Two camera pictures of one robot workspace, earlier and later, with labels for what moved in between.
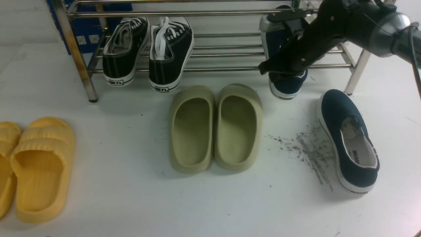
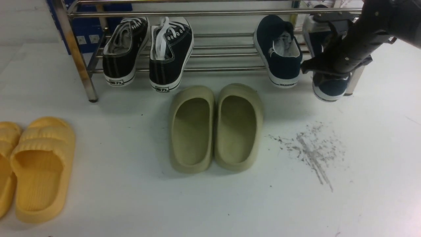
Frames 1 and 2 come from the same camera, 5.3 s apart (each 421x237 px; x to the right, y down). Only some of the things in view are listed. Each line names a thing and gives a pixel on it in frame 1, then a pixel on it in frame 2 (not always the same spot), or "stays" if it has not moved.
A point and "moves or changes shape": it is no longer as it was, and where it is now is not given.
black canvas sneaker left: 123,50 stays
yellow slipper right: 42,163 stays
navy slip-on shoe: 342,121 → 325,88
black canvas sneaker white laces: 171,44 stays
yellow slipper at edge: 10,133 stays
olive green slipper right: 238,127 stays
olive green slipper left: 192,129 stays
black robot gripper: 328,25 → 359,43
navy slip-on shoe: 286,85 moves or changes shape
